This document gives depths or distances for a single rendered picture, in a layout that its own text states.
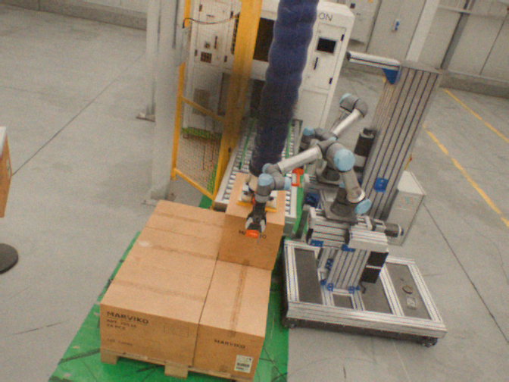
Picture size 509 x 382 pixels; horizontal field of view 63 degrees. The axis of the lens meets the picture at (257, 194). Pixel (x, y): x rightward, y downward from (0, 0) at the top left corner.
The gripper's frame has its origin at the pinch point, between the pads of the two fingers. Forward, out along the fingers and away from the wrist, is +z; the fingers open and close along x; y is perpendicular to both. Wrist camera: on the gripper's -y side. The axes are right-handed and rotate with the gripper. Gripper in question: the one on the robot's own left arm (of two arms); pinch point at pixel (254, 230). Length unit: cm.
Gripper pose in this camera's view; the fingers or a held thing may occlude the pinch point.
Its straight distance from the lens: 244.8
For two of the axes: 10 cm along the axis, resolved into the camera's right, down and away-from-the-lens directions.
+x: -9.8, -2.0, -0.1
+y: 0.9, -5.0, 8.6
